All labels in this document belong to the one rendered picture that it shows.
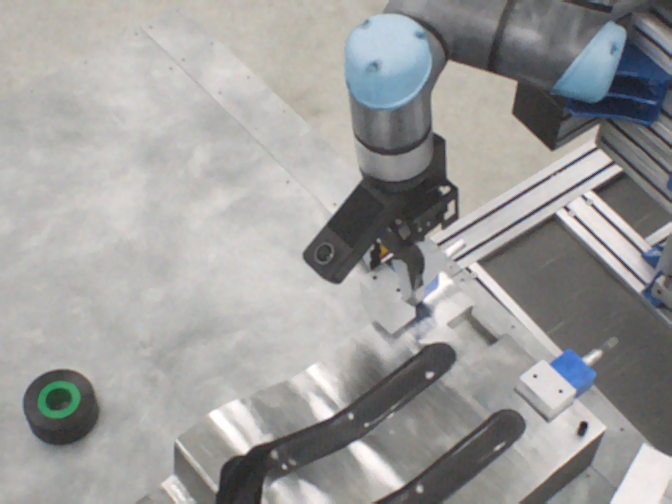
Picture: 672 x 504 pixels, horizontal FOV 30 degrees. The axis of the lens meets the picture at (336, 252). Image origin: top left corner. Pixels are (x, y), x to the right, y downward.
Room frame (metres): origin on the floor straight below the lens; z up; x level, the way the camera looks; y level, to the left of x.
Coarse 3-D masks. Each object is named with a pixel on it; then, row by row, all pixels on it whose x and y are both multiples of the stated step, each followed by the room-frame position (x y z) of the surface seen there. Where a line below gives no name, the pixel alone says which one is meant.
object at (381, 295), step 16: (448, 256) 0.81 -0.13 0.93; (384, 272) 0.77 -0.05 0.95; (368, 288) 0.75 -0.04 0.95; (384, 288) 0.75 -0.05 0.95; (432, 288) 0.77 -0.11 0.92; (368, 304) 0.75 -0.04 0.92; (384, 304) 0.73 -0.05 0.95; (400, 304) 0.73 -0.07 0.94; (384, 320) 0.73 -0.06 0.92; (400, 320) 0.73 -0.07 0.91
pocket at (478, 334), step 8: (464, 312) 0.76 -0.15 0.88; (472, 312) 0.77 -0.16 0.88; (456, 320) 0.76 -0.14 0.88; (464, 320) 0.76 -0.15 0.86; (472, 320) 0.76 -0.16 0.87; (480, 320) 0.76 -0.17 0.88; (456, 328) 0.75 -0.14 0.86; (464, 328) 0.76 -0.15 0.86; (472, 328) 0.76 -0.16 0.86; (480, 328) 0.75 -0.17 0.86; (488, 328) 0.75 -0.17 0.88; (464, 336) 0.74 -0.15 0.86; (472, 336) 0.74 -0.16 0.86; (480, 336) 0.75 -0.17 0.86; (488, 336) 0.74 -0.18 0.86; (496, 336) 0.74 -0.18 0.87; (472, 344) 0.73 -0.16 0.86; (480, 344) 0.73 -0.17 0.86; (488, 344) 0.73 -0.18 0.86; (480, 352) 0.72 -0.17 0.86
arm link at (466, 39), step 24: (408, 0) 0.85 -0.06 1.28; (432, 0) 0.85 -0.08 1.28; (456, 0) 0.85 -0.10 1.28; (480, 0) 0.85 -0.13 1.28; (504, 0) 0.85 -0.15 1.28; (432, 24) 0.82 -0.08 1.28; (456, 24) 0.83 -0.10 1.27; (480, 24) 0.83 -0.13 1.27; (456, 48) 0.82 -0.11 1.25; (480, 48) 0.81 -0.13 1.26
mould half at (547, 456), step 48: (384, 336) 0.73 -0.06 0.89; (432, 336) 0.73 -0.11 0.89; (288, 384) 0.66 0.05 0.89; (336, 384) 0.67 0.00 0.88; (432, 384) 0.67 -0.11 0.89; (480, 384) 0.67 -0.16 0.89; (192, 432) 0.58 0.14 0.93; (240, 432) 0.58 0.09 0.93; (288, 432) 0.59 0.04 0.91; (384, 432) 0.61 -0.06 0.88; (432, 432) 0.61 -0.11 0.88; (528, 432) 0.61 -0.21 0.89; (576, 432) 0.61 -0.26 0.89; (192, 480) 0.54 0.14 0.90; (288, 480) 0.53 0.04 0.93; (336, 480) 0.54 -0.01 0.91; (384, 480) 0.55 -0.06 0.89; (480, 480) 0.56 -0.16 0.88; (528, 480) 0.56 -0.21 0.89
